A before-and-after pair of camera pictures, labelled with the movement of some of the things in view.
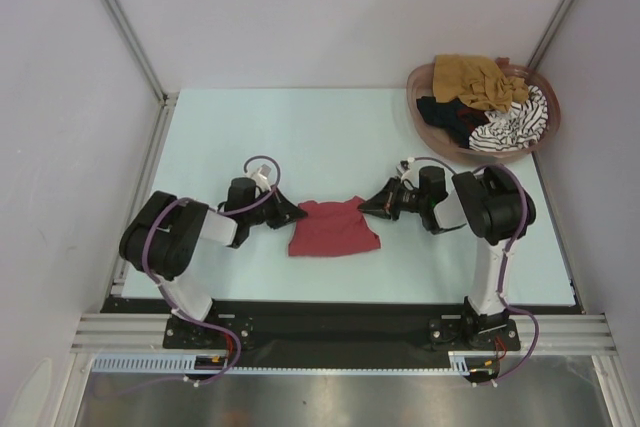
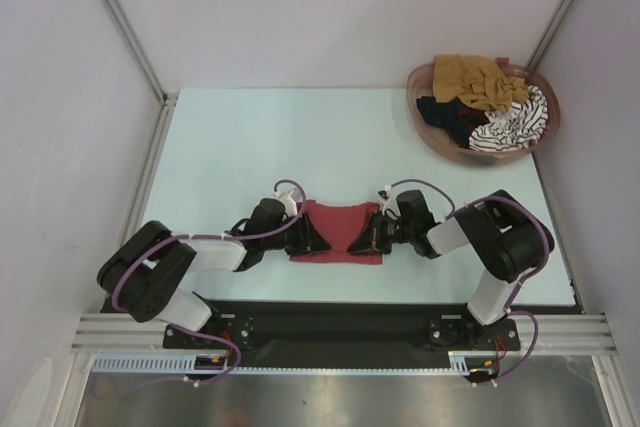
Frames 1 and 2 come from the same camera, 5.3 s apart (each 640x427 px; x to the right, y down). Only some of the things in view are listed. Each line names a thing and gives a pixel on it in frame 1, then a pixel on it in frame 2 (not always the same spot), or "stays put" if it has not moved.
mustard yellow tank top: x=477 y=80 stays put
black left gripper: x=284 y=211 to x=308 y=240
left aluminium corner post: x=167 y=98 stays put
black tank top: x=454 y=118 stays put
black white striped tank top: x=520 y=126 stays put
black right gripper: x=385 y=202 to x=372 y=238
